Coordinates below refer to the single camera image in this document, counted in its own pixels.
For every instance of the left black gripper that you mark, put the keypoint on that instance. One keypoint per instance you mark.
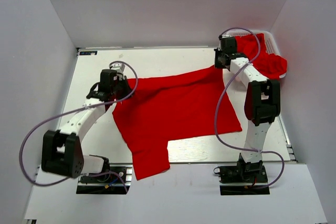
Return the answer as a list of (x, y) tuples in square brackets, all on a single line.
[(126, 83)]

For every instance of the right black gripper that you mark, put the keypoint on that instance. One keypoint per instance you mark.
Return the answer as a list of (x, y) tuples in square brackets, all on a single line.
[(218, 64)]

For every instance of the red t shirt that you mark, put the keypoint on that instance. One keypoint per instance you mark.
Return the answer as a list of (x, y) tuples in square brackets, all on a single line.
[(164, 109)]

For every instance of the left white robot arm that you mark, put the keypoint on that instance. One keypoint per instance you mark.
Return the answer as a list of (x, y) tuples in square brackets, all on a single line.
[(62, 152)]

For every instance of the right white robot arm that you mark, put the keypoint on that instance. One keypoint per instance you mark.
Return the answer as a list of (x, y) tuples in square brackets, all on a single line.
[(262, 103)]

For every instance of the red shirts pile in basket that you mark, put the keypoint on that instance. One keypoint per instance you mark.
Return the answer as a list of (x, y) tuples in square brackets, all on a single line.
[(270, 65)]

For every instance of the blue table label sticker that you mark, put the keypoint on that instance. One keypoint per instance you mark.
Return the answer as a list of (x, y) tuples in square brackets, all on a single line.
[(88, 53)]

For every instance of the white plastic basket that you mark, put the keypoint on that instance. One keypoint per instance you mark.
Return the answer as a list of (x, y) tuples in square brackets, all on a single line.
[(271, 46)]

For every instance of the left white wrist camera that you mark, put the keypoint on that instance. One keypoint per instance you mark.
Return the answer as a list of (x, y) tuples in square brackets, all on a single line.
[(118, 67)]

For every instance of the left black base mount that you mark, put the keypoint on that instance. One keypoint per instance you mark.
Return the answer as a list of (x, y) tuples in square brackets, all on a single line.
[(109, 184)]

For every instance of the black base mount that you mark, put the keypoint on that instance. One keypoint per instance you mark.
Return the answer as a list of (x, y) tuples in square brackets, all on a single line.
[(233, 182), (109, 184)]

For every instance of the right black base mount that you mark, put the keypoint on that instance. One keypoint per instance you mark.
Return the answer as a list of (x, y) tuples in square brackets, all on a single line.
[(233, 182)]

